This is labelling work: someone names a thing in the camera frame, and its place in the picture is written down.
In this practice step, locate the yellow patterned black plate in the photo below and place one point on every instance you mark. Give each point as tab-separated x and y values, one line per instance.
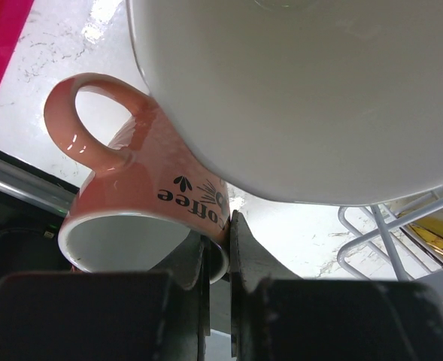
429	228

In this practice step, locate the clear wire dish rack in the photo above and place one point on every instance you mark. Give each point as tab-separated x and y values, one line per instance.
380	240

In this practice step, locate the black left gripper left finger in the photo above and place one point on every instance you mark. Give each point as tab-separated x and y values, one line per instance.
161	314

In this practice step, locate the pink coffee mug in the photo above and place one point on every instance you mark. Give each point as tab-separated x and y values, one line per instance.
146	192

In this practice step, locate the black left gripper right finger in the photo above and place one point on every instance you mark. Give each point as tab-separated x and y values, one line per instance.
276	315

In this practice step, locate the light blue mug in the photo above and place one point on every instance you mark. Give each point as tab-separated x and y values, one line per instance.
324	102

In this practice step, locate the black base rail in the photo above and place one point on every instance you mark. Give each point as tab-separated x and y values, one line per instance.
33	205

